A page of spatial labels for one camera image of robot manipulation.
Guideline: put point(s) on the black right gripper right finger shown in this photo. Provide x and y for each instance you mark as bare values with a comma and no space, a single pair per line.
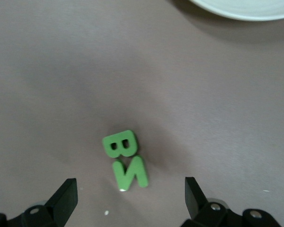
194,201

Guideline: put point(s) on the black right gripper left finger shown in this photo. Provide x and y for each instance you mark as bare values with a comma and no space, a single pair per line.
61,201

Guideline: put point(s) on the green letter N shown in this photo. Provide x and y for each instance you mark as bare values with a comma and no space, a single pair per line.
140,175

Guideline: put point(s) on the green letter B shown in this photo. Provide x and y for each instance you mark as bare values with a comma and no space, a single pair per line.
107,147

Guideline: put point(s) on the large table cover mat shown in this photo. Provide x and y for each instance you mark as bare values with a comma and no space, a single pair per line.
61,71

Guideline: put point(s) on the pale beige plate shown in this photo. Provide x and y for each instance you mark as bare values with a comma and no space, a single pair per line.
251,9

